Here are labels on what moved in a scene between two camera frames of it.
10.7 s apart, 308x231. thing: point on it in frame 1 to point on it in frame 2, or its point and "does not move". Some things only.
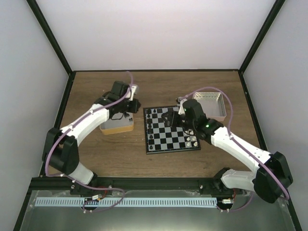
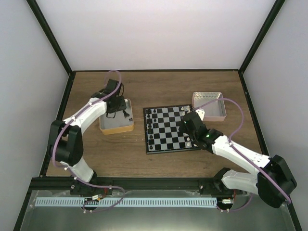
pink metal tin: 213,104 does not move
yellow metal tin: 118,122 does not move
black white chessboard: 160,138 does not move
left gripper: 134,108 to 122,107
